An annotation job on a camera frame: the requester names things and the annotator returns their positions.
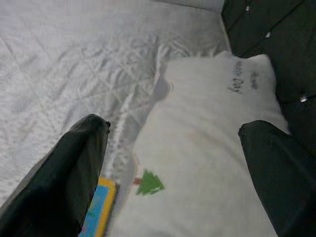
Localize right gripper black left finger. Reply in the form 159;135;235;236
0;113;111;237

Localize yellow-bordered children's book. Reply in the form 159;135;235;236
80;175;119;237

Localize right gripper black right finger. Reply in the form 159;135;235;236
237;119;316;237

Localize white pillow green tree print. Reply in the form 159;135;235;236
106;50;291;237

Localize white quilted mattress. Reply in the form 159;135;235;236
0;0;233;213

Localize black tufted headboard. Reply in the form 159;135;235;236
221;0;316;158

